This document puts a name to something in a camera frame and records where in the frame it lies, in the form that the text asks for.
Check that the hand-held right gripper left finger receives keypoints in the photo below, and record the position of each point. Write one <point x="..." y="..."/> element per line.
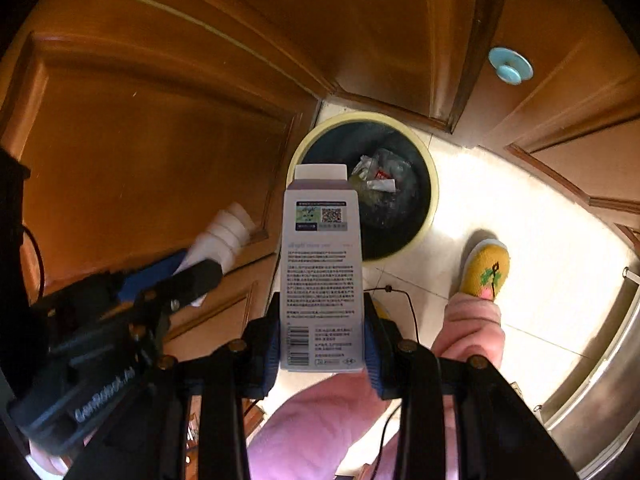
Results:
<point x="265" y="350"/>

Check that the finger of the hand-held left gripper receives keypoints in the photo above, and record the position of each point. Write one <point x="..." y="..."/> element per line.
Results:
<point x="150" y="275"/>
<point x="190" y="282"/>

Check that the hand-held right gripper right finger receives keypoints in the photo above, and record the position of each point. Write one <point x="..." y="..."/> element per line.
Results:
<point x="382" y="355"/>

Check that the small white dropper bottle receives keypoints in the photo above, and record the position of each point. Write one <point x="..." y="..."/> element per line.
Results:
<point x="222" y="232"/>

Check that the grey white cardboard box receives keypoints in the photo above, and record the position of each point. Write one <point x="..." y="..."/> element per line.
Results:
<point x="322" y="270"/>

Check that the round cream rimmed trash bin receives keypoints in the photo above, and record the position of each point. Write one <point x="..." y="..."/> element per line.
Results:
<point x="400" y="225"/>

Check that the clear bag with red label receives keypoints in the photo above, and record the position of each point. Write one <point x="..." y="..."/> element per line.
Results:
<point x="382" y="183"/>

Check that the clear plastic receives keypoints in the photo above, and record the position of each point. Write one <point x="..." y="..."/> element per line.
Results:
<point x="392" y="160"/>

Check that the person's left hand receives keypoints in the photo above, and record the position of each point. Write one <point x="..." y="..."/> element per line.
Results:
<point x="47" y="460"/>

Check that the yellow knitted slipper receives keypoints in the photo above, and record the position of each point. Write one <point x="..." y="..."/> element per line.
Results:
<point x="485" y="270"/>
<point x="381" y="310"/>

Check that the person's left leg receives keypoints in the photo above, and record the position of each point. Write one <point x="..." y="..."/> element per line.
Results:
<point x="325" y="425"/>

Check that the wooden cabinet door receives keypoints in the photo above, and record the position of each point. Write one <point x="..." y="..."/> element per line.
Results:
<point x="150" y="160"/>
<point x="400" y="35"/>

